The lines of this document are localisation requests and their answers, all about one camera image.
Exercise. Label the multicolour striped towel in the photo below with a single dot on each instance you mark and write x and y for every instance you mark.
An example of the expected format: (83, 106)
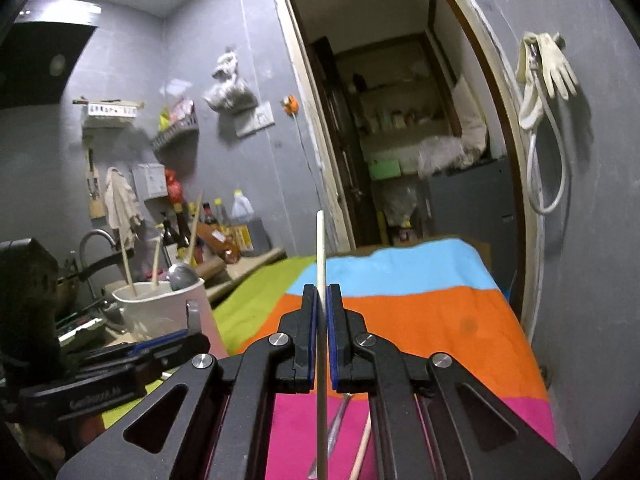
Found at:
(433, 297)

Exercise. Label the silver spoon by chopsticks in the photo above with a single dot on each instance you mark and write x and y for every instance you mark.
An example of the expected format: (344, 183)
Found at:
(181, 275)

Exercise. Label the white plastic utensil cup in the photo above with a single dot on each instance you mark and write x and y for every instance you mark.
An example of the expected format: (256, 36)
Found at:
(158, 311)

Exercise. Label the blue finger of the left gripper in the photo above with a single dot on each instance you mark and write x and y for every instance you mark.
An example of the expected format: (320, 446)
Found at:
(157, 342)

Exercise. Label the wooden knife holder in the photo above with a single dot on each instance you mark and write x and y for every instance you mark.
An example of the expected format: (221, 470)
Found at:
(95, 200)

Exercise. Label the orange wall hook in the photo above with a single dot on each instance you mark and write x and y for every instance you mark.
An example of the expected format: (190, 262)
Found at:
(290, 105)

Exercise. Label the large oil jug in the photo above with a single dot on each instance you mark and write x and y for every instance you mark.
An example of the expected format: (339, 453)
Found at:
(247, 227)

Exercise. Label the chrome kitchen faucet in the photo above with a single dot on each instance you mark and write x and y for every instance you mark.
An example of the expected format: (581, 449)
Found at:
(95, 245)

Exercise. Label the white rubber glove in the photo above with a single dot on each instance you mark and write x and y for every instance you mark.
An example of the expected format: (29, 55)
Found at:
(559, 77)

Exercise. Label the black cooking pan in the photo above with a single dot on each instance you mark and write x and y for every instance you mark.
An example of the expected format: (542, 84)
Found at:
(83, 274)

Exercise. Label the wooden chopstick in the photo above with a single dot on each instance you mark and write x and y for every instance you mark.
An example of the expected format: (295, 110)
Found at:
(125, 263)
(362, 450)
(322, 348)
(194, 228)

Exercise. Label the clear plastic bag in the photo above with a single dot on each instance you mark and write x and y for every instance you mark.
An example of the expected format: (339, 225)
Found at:
(440, 153)

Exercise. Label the plastic bag on wall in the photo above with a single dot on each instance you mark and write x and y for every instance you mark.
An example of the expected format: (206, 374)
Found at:
(230, 94)

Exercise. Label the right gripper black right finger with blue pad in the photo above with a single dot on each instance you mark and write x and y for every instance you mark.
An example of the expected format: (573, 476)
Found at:
(431, 418)

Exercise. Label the red plastic bag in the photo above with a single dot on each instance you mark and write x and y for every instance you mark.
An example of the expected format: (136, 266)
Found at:
(174, 187)

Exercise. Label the white wall rack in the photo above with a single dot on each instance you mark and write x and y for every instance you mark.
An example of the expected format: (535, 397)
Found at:
(108, 113)

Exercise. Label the black range hood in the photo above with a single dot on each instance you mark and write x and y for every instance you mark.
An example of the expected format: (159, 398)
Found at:
(41, 49)

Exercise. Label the orange snack packet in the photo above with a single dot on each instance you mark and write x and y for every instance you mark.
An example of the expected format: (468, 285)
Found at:
(220, 243)

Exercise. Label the hanging beige cloth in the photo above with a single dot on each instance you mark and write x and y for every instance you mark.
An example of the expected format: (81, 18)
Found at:
(123, 211)

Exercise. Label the white wall socket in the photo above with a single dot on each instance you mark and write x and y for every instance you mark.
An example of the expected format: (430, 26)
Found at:
(251, 121)

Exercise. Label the white wall box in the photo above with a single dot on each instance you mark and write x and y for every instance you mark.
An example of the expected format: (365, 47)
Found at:
(150, 181)

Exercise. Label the grey wall basket shelf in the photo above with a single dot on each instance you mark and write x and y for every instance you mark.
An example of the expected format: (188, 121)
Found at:
(174, 123)

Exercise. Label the silver spoon under fork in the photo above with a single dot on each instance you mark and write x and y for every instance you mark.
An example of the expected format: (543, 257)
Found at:
(334, 430)

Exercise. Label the wooden door frame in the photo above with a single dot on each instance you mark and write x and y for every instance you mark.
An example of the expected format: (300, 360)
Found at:
(377, 77)

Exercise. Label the green box on shelf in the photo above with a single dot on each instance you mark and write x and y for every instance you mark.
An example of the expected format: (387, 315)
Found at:
(383, 169)

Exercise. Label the dark bottle yellow cap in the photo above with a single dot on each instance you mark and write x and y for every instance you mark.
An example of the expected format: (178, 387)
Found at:
(170, 242)

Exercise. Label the dark soy sauce bottle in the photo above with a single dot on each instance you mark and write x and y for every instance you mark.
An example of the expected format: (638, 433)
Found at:
(184, 234)

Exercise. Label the ornate silver fork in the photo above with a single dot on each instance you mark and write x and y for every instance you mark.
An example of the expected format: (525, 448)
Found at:
(156, 262)

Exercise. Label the grey cabinet in doorway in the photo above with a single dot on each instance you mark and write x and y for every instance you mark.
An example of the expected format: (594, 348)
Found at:
(477, 202)

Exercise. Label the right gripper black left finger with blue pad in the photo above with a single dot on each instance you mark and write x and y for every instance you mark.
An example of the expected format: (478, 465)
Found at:
(212, 418)

